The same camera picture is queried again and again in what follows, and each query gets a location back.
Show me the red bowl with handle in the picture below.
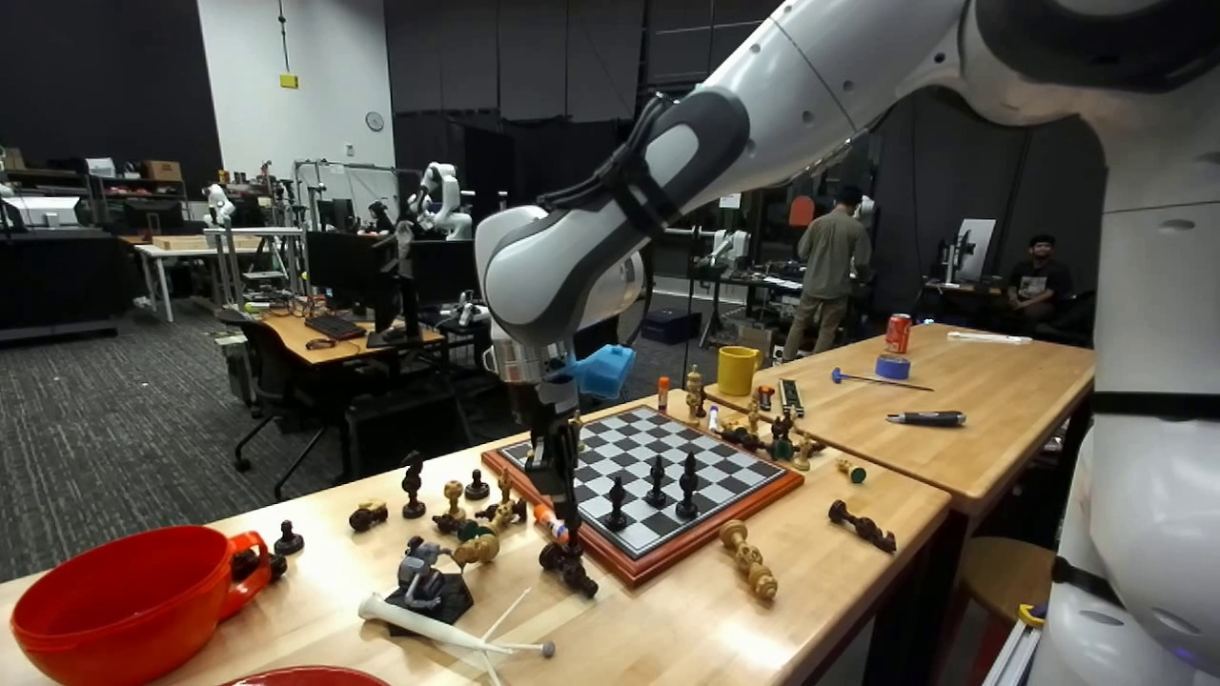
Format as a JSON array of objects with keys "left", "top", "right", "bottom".
[{"left": 9, "top": 521, "right": 280, "bottom": 686}]

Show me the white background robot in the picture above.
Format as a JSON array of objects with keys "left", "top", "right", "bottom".
[{"left": 412, "top": 159, "right": 477, "bottom": 246}]

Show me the small white-screen monitor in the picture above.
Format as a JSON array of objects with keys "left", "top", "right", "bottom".
[{"left": 945, "top": 213, "right": 1003, "bottom": 286}]

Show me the light wooden table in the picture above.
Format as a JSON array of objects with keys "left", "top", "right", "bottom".
[{"left": 121, "top": 224, "right": 308, "bottom": 326}]

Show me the black marker pen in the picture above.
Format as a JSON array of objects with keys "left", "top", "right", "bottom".
[{"left": 885, "top": 404, "right": 967, "bottom": 432}]

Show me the standing person in olive shirt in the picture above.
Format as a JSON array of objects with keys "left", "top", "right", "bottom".
[{"left": 782, "top": 187, "right": 873, "bottom": 363}]

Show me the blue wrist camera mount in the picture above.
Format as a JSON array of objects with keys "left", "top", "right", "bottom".
[{"left": 567, "top": 340, "right": 641, "bottom": 404}]

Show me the white plastic stick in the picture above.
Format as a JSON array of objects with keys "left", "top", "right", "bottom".
[{"left": 360, "top": 590, "right": 561, "bottom": 665}]

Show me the chess board with orange frame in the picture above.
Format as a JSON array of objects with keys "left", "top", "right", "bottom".
[{"left": 477, "top": 401, "right": 809, "bottom": 590}]

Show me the black computer monitor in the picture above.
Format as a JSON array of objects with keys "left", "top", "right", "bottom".
[{"left": 303, "top": 224, "right": 479, "bottom": 316}]

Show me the black cabinet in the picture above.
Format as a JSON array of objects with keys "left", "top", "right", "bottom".
[{"left": 0, "top": 224, "right": 136, "bottom": 340}]

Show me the white paper strip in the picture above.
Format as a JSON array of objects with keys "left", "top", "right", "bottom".
[{"left": 945, "top": 328, "right": 1037, "bottom": 351}]

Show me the yellow cup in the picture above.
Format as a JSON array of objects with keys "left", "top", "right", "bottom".
[{"left": 712, "top": 340, "right": 764, "bottom": 401}]

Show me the seated person in dark shirt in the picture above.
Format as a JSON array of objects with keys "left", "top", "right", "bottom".
[{"left": 1007, "top": 230, "right": 1078, "bottom": 337}]

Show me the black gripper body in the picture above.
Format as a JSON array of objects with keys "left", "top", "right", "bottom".
[{"left": 523, "top": 368, "right": 586, "bottom": 474}]

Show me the wooden office desk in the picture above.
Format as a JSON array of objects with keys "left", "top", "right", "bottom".
[{"left": 261, "top": 302, "right": 451, "bottom": 375}]

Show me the grey knight figurine black base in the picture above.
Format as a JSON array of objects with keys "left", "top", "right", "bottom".
[{"left": 385, "top": 532, "right": 477, "bottom": 627}]

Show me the blue-headed hand tool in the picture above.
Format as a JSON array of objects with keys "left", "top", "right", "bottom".
[{"left": 828, "top": 368, "right": 938, "bottom": 397}]

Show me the red plate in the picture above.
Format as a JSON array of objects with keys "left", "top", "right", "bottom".
[{"left": 224, "top": 665, "right": 394, "bottom": 686}]

